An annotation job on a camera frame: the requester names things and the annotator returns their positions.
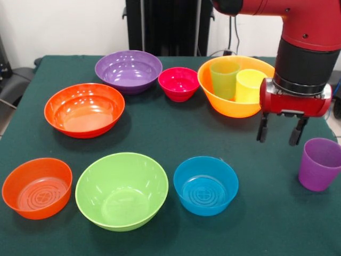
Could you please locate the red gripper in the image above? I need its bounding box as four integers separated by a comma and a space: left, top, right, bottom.
256, 77, 333, 147

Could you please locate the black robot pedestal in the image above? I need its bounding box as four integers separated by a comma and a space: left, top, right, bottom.
122, 0, 218, 57

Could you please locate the green cup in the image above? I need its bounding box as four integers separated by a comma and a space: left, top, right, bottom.
209, 61, 242, 101

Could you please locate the purple bowl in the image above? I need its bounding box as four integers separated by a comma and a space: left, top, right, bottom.
94, 50, 163, 95

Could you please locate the dark green table cloth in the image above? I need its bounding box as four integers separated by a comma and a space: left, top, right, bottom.
0, 54, 341, 256

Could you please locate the black hanging cable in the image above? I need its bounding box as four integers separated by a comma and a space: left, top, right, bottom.
228, 14, 241, 56

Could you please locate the pink bowl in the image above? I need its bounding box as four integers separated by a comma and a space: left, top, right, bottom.
158, 67, 200, 102

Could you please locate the blue bowl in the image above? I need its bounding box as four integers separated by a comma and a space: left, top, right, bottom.
173, 156, 239, 217

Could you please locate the small orange bowl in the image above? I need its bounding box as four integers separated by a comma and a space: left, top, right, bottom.
2, 157, 73, 220

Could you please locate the wide red bowl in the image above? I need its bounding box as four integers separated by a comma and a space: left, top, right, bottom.
44, 83, 126, 139

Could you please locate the green bowl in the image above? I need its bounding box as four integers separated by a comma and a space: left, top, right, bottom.
75, 152, 169, 232

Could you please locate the yellow cup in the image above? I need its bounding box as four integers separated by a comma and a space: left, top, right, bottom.
234, 68, 267, 104

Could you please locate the purple cup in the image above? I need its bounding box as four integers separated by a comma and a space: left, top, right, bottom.
298, 137, 341, 192

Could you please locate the large orange bowl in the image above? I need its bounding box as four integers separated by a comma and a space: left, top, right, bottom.
197, 55, 277, 118

